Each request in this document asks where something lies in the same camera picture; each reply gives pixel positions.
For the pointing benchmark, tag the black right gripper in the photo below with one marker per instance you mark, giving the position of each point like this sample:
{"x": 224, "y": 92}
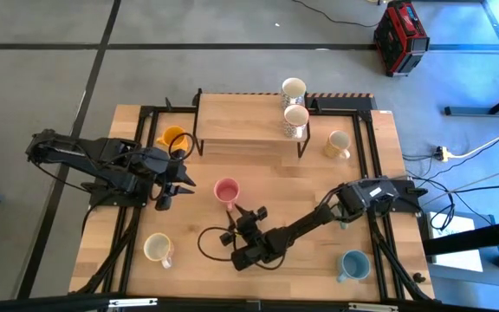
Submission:
{"x": 247, "y": 232}

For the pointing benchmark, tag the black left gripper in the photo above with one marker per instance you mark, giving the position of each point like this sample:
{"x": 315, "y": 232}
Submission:
{"x": 160, "y": 167}

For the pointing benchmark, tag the orange mug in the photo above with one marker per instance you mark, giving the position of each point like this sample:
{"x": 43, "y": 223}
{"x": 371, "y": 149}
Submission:
{"x": 172, "y": 135}

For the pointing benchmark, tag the white mug yellow rim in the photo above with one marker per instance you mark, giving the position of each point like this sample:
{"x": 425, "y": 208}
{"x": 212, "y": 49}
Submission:
{"x": 157, "y": 248}

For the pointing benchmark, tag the patterned mug pink rim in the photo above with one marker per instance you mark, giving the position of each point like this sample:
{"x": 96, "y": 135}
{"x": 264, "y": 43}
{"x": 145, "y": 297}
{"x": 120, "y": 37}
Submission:
{"x": 296, "y": 116}

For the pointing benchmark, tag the yellow patterned mug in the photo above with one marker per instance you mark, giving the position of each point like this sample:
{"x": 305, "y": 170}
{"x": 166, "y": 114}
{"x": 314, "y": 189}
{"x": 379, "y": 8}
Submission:
{"x": 339, "y": 142}

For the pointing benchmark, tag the blue mug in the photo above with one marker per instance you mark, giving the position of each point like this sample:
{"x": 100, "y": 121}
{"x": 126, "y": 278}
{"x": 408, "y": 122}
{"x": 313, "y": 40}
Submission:
{"x": 355, "y": 265}

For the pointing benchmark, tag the patterned mug white rim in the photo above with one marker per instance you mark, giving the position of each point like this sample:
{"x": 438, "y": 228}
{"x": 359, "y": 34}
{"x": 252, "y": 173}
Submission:
{"x": 293, "y": 88}

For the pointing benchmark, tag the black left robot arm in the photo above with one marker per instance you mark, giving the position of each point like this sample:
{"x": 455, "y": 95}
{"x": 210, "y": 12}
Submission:
{"x": 85, "y": 149}

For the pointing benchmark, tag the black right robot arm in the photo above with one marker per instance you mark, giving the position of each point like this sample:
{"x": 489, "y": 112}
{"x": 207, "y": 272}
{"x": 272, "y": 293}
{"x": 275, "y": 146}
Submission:
{"x": 301, "y": 225}

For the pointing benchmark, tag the wooden shelf black legs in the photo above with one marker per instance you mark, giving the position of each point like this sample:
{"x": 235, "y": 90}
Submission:
{"x": 241, "y": 117}

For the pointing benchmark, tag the black clamp knob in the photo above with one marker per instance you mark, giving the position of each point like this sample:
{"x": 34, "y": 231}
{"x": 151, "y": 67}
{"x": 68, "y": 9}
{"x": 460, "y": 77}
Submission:
{"x": 418, "y": 277}

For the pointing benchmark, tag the yellow power strip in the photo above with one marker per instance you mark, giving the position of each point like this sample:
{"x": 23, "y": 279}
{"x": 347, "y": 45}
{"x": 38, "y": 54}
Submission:
{"x": 442, "y": 153}

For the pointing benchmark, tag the white box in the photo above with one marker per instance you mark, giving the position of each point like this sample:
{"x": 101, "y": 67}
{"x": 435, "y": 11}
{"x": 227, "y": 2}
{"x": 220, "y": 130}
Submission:
{"x": 462, "y": 262}

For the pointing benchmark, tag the black desk beams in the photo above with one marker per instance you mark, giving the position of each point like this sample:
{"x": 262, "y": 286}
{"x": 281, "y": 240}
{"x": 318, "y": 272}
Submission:
{"x": 470, "y": 240}

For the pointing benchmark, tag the red black tool box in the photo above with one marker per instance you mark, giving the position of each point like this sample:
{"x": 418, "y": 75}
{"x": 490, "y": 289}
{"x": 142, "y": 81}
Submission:
{"x": 399, "y": 39}

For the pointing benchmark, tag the dark metal desk leg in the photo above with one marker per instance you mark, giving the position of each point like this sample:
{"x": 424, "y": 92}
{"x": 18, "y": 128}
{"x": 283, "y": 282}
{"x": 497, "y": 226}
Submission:
{"x": 470, "y": 111}

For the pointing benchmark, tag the black aluminium table frame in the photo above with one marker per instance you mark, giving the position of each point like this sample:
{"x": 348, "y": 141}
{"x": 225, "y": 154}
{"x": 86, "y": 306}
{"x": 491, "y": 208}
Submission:
{"x": 176, "y": 109}

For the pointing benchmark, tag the silver bracket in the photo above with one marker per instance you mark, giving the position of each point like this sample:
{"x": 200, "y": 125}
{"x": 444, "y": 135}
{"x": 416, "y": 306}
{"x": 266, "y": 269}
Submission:
{"x": 132, "y": 302}
{"x": 373, "y": 307}

